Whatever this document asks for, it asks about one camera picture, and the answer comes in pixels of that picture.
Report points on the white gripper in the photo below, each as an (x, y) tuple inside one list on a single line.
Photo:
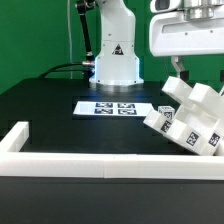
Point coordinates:
[(187, 27)]

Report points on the white marker base sheet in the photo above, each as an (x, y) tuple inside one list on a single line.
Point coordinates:
[(90, 108)]

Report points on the white chair seat block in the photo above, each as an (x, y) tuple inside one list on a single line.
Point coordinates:
[(206, 132)]

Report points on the small white chair part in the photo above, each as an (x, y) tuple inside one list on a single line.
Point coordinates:
[(157, 121)]

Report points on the white U-shaped fence frame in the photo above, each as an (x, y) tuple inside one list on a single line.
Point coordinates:
[(15, 162)]

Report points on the white chair back frame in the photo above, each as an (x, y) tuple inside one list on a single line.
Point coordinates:
[(201, 95)]

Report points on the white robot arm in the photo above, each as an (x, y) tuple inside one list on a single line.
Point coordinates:
[(116, 67)]

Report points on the white tagged cube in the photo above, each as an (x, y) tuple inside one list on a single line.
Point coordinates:
[(167, 111)]

